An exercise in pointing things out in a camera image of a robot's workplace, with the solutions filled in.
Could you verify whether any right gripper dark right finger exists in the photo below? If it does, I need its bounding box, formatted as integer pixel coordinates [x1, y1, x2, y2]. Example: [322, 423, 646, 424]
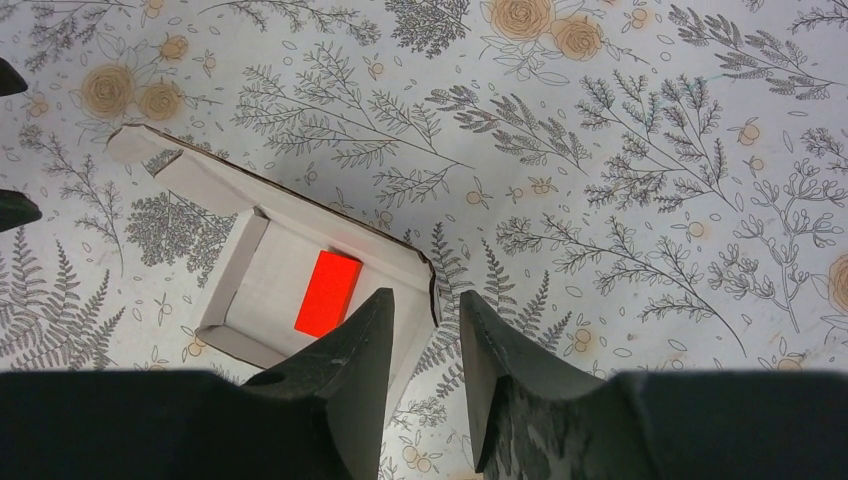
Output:
[460, 290, 847, 479]

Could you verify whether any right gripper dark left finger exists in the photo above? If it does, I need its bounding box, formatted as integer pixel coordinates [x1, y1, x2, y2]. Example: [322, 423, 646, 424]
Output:
[1, 288, 395, 479]

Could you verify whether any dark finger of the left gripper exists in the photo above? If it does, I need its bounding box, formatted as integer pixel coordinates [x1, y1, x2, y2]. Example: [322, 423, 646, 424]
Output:
[0, 190, 42, 233]
[0, 58, 28, 96]

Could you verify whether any red rectangular block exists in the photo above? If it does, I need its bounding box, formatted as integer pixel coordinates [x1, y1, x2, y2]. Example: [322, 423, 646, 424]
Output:
[294, 250, 363, 338]

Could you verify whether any white cardboard paper box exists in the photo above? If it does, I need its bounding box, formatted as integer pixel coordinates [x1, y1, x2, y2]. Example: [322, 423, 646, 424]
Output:
[107, 124, 441, 414]

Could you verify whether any floral patterned table cloth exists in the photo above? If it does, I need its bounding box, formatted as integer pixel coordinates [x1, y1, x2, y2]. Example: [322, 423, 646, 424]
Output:
[1, 1, 847, 479]

